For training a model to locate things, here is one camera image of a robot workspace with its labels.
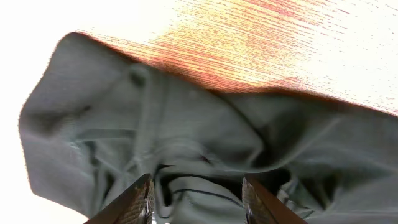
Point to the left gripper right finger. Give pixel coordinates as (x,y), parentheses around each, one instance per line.
(264,208)

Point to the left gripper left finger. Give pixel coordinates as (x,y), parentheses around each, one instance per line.
(134,206)

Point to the black polo shirt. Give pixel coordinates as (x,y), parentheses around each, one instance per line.
(97,121)

